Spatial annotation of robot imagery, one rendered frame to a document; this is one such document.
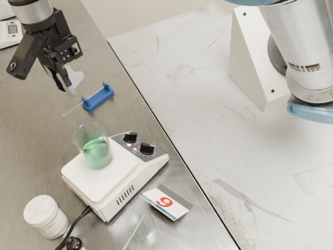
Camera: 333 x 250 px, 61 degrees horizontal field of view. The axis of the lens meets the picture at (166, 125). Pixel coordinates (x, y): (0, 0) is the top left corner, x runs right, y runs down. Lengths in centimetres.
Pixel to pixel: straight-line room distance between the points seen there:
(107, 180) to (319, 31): 43
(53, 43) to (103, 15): 131
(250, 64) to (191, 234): 44
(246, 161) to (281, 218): 14
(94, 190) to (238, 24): 52
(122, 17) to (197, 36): 105
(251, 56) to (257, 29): 7
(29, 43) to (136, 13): 144
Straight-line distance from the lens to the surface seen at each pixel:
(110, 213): 60
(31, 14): 66
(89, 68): 102
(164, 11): 216
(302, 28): 38
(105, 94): 87
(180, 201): 62
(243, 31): 77
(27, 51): 69
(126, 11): 205
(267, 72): 77
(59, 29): 71
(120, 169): 58
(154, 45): 106
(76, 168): 61
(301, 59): 44
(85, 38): 120
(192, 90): 84
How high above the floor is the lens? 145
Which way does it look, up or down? 47 degrees down
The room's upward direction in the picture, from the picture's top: 9 degrees counter-clockwise
